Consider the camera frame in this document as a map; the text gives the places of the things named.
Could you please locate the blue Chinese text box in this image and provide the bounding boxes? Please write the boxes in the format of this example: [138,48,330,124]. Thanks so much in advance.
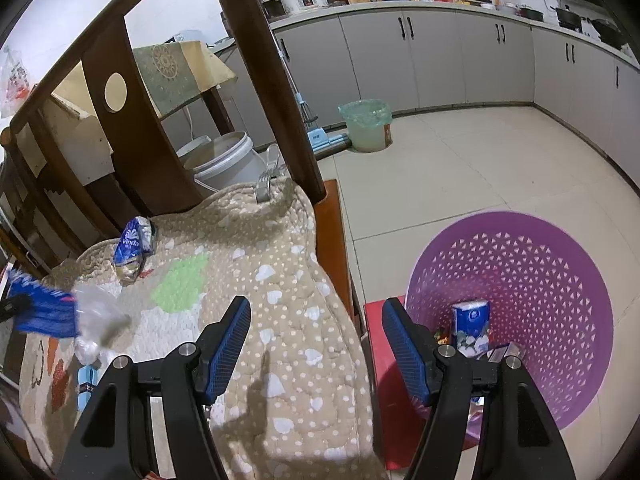
[6,271,79,339]

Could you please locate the floral tissue packet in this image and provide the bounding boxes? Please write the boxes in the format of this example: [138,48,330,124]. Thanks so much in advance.
[451,299,490,358]

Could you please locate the clear plastic bag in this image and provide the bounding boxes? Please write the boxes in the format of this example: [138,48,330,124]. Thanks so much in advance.
[73,284,130,366]

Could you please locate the small light blue box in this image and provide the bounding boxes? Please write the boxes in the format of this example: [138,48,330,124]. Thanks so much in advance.
[77,365,98,412]

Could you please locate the blue white tissue pack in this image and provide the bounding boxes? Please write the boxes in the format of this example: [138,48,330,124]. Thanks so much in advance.
[112,216,156,284]

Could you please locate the green lined trash bin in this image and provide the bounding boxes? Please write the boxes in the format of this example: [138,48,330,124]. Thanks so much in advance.
[338,99,393,153]

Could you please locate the grey kitchen cabinets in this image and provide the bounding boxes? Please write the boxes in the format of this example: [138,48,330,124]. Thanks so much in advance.
[272,2,639,179]

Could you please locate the red floor stool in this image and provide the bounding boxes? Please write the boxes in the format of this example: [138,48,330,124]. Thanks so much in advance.
[362,296,482,472]

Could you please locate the quilted heart pattern cushion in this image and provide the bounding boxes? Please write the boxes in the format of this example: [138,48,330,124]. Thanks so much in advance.
[20,178,385,479]

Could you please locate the purple plastic waste basket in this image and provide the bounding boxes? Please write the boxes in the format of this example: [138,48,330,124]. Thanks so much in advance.
[405,211,614,428]

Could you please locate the metal clip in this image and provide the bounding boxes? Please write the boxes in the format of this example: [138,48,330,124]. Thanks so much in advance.
[254,143,286,204]

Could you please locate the dark wooden chair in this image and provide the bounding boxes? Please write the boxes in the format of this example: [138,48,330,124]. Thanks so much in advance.
[1,0,357,315]

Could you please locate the white plastic bucket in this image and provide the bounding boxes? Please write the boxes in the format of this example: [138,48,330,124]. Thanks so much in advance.
[183,131,267,197]

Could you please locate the blue flat mop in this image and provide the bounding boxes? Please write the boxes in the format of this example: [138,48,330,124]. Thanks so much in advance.
[274,38,352,160]

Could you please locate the cloth covered side table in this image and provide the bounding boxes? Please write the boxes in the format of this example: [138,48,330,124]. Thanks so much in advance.
[49,40,239,187]

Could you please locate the black wok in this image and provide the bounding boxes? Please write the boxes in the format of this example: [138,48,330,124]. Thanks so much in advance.
[591,18,627,50]

